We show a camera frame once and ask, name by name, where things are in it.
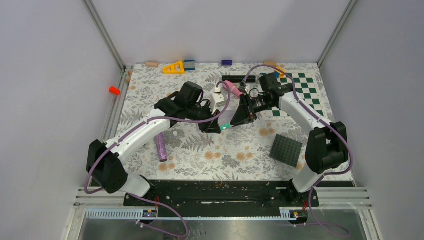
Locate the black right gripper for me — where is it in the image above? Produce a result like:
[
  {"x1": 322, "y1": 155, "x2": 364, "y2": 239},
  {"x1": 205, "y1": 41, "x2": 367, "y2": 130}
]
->
[{"x1": 230, "y1": 93, "x2": 275, "y2": 128}]

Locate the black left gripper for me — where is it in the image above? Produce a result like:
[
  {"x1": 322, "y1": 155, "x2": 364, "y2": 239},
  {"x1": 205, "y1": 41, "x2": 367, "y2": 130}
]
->
[{"x1": 187, "y1": 101, "x2": 222, "y2": 134}]

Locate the green white glue stick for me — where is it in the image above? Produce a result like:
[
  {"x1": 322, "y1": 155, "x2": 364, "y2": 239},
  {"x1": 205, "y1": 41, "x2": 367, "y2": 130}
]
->
[{"x1": 220, "y1": 123, "x2": 231, "y2": 131}]

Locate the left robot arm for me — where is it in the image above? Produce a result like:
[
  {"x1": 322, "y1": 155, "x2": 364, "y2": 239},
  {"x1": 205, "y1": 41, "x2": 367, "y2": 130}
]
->
[{"x1": 86, "y1": 81, "x2": 223, "y2": 206}]

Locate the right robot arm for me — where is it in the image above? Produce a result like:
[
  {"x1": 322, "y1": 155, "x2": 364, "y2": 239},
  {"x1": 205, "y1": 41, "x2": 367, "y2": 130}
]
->
[{"x1": 230, "y1": 73, "x2": 349, "y2": 206}]

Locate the pink microphone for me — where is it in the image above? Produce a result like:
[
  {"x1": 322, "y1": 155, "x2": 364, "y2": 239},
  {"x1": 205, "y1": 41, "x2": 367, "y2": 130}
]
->
[{"x1": 223, "y1": 80, "x2": 243, "y2": 98}]

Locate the purple flat toy brick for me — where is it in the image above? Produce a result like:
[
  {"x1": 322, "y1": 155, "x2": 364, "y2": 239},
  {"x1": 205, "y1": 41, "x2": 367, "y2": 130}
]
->
[{"x1": 221, "y1": 60, "x2": 233, "y2": 66}]

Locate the floral patterned table mat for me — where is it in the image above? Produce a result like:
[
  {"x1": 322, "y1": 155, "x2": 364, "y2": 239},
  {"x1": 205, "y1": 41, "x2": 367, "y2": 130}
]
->
[{"x1": 116, "y1": 63, "x2": 308, "y2": 181}]

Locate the wooden block back right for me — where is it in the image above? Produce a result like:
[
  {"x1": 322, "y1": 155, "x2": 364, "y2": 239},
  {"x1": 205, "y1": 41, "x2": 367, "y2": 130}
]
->
[{"x1": 263, "y1": 61, "x2": 279, "y2": 67}]

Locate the purple glitter microphone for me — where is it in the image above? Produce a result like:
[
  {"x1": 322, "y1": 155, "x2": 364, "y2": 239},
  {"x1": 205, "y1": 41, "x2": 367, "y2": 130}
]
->
[{"x1": 154, "y1": 133, "x2": 168, "y2": 163}]

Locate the dark grey studded baseplate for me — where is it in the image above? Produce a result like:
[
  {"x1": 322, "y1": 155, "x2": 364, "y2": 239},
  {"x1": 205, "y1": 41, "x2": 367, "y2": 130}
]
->
[{"x1": 269, "y1": 134, "x2": 303, "y2": 168}]

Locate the green white chessboard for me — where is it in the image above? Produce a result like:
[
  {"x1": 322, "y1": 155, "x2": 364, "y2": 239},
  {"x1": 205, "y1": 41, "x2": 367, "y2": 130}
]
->
[{"x1": 260, "y1": 71, "x2": 325, "y2": 119}]

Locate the grey and blue brick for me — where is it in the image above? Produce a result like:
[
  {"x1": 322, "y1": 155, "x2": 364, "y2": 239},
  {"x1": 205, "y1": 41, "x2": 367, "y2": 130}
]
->
[{"x1": 183, "y1": 59, "x2": 196, "y2": 71}]

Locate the yellow triangle shape toy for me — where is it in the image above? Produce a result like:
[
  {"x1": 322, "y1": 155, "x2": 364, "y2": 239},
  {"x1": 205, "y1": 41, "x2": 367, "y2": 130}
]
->
[{"x1": 162, "y1": 60, "x2": 185, "y2": 75}]

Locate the light wooden block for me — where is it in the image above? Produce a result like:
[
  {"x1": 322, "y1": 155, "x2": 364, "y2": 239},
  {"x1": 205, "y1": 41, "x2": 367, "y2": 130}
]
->
[{"x1": 145, "y1": 61, "x2": 159, "y2": 68}]

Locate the red plastic cylinder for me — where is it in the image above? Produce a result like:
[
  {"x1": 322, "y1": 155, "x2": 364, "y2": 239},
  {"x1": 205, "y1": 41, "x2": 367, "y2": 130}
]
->
[{"x1": 108, "y1": 86, "x2": 121, "y2": 96}]

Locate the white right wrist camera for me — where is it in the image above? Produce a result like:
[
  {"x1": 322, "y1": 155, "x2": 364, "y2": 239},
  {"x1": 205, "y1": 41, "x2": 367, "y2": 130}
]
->
[{"x1": 238, "y1": 82, "x2": 249, "y2": 94}]

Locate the orange yellow ring toy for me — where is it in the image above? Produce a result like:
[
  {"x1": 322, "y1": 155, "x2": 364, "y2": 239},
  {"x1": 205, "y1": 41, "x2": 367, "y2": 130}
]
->
[{"x1": 275, "y1": 66, "x2": 286, "y2": 79}]

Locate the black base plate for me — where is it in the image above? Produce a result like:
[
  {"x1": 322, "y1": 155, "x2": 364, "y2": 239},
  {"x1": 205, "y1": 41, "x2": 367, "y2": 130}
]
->
[{"x1": 144, "y1": 180, "x2": 324, "y2": 214}]

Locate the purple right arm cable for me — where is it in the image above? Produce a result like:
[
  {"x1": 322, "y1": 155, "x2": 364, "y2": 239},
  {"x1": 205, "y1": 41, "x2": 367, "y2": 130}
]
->
[{"x1": 243, "y1": 64, "x2": 355, "y2": 238}]

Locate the wooden block by rail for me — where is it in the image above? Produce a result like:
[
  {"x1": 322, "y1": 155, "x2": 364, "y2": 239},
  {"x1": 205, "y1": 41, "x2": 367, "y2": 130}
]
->
[{"x1": 125, "y1": 70, "x2": 133, "y2": 84}]

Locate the aluminium side rail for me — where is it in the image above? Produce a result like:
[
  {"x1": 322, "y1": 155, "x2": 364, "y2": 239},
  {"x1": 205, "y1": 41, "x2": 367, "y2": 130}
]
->
[{"x1": 99, "y1": 65, "x2": 134, "y2": 143}]

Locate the white perforated cable tray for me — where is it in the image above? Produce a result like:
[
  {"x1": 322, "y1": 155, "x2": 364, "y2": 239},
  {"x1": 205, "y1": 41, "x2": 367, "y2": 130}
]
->
[{"x1": 85, "y1": 208, "x2": 298, "y2": 221}]

